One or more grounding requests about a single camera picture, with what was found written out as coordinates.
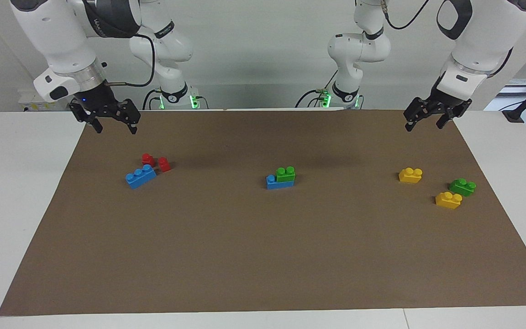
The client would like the green two-stud block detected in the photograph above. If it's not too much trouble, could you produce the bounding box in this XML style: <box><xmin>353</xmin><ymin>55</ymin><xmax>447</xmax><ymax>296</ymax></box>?
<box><xmin>276</xmin><ymin>166</ymin><xmax>296</xmax><ymax>184</ymax></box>
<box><xmin>449</xmin><ymin>178</ymin><xmax>477</xmax><ymax>197</ymax></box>

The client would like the black left base cable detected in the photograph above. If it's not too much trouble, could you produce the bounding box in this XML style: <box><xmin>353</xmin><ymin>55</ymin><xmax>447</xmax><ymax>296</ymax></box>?
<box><xmin>295</xmin><ymin>69</ymin><xmax>339</xmax><ymax>109</ymax></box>

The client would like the white socket box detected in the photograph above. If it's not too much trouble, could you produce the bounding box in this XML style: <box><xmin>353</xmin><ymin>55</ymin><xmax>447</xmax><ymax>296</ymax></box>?
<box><xmin>18</xmin><ymin>89</ymin><xmax>74</xmax><ymax>113</ymax></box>

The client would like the blue three-stud block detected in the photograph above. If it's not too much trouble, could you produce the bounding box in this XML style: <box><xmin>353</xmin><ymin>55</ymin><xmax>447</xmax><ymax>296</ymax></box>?
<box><xmin>125</xmin><ymin>164</ymin><xmax>158</xmax><ymax>190</ymax></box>
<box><xmin>266</xmin><ymin>175</ymin><xmax>295</xmax><ymax>191</ymax></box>

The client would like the black base cable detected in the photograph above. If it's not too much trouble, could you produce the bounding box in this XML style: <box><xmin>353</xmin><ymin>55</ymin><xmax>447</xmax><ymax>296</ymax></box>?
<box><xmin>142</xmin><ymin>89</ymin><xmax>163</xmax><ymax>111</ymax></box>
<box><xmin>295</xmin><ymin>69</ymin><xmax>339</xmax><ymax>109</ymax></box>

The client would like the yellow two-stud block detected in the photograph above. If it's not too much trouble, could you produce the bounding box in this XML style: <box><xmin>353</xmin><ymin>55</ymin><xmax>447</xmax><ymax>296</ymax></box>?
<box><xmin>435</xmin><ymin>191</ymin><xmax>463</xmax><ymax>210</ymax></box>
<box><xmin>398</xmin><ymin>167</ymin><xmax>423</xmax><ymax>184</ymax></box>

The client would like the black right base cable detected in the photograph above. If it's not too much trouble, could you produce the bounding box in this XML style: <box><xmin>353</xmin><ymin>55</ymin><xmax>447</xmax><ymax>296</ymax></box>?
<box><xmin>142</xmin><ymin>89</ymin><xmax>163</xmax><ymax>111</ymax></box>

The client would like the brown paper mat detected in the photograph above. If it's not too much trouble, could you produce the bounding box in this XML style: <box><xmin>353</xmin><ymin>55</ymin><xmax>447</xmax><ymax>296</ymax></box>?
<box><xmin>0</xmin><ymin>109</ymin><xmax>526</xmax><ymax>317</ymax></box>

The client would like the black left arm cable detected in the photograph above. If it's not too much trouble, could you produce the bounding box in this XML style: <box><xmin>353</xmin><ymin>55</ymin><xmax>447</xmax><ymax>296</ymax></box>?
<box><xmin>381</xmin><ymin>0</ymin><xmax>431</xmax><ymax>31</ymax></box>

